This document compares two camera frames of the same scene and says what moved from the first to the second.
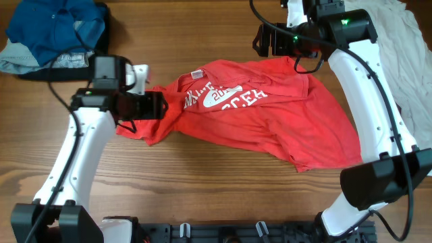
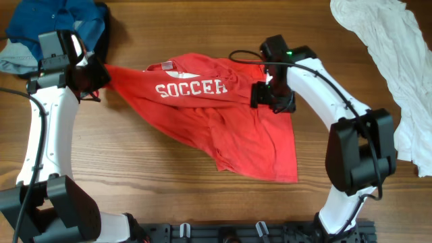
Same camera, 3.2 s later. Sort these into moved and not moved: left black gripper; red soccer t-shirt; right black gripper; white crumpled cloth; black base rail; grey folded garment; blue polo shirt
Moved: red soccer t-shirt; left black gripper; right black gripper
Not moved: grey folded garment; blue polo shirt; black base rail; white crumpled cloth
